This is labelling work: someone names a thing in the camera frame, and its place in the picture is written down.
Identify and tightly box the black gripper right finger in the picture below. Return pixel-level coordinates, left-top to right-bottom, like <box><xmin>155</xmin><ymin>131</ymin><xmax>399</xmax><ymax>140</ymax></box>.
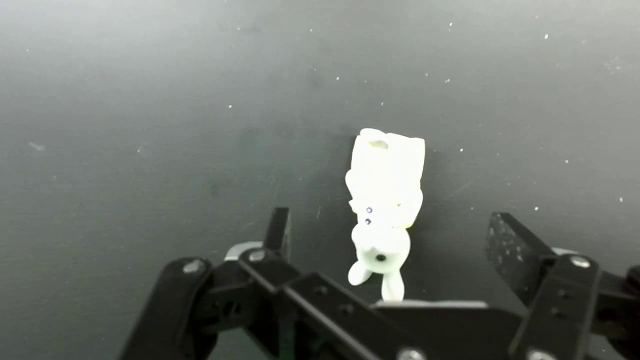
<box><xmin>483</xmin><ymin>210</ymin><xmax>640</xmax><ymax>360</ymax></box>

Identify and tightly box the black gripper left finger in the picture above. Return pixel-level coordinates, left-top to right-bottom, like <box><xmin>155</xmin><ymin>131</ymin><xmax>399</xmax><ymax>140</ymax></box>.
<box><xmin>118</xmin><ymin>205</ymin><xmax>376</xmax><ymax>360</ymax></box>

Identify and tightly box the small white figurine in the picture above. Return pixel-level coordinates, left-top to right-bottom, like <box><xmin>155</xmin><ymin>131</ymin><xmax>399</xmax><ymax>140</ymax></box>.
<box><xmin>345</xmin><ymin>126</ymin><xmax>430</xmax><ymax>304</ymax></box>

